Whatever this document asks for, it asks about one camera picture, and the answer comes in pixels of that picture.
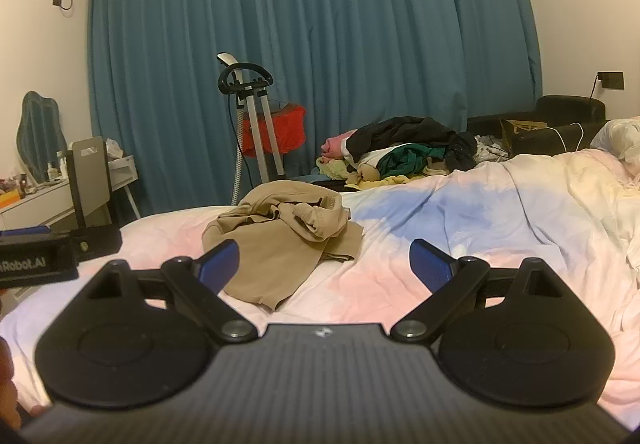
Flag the yellow garment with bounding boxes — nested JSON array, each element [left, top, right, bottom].
[[345, 164, 426, 188]]

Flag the grey chair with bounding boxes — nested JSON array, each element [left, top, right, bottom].
[[65, 137, 121, 231]]

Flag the person's left hand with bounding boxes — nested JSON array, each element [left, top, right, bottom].
[[0, 339, 22, 430]]

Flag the garment steamer stand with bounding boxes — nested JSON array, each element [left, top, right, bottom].
[[216, 53, 286, 205]]

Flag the white dressing table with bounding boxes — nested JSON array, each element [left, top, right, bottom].
[[0, 153, 141, 231]]

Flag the yellow fluffy cloth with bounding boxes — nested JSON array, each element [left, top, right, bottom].
[[317, 158, 352, 181]]

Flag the black garment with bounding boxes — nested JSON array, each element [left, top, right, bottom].
[[345, 117, 478, 172]]

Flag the blue curtain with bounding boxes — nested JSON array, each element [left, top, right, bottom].
[[87, 0, 543, 220]]

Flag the pastel tie-dye duvet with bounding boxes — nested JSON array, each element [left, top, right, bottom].
[[0, 147, 640, 425]]

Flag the white pillow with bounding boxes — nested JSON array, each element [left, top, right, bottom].
[[590, 117, 640, 185]]

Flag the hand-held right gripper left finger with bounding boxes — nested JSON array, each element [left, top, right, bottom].
[[87, 240, 258, 342]]

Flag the patterned white cloth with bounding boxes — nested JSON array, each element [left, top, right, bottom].
[[475, 134, 512, 161]]

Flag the cardboard box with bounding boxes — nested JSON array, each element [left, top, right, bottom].
[[500, 119, 551, 151]]

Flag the pink garment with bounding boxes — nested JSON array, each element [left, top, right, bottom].
[[320, 134, 353, 160]]

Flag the white garment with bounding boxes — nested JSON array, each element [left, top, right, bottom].
[[357, 148, 401, 171]]

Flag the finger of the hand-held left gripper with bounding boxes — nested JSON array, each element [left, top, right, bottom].
[[72, 227, 123, 261]]

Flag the tan pants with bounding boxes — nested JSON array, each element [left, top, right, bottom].
[[201, 181, 364, 311]]

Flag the green garment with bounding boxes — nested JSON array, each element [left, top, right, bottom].
[[376, 145, 446, 177]]

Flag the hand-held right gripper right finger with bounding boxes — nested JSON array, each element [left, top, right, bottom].
[[390, 239, 563, 342]]

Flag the wavy frame mirror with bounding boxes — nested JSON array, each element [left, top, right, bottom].
[[16, 91, 68, 185]]

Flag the red cloth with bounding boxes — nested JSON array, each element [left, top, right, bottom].
[[242, 105, 307, 157]]

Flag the white cable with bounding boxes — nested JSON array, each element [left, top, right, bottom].
[[547, 121, 586, 151]]

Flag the black sofa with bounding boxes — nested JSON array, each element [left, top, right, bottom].
[[467, 95, 607, 157]]

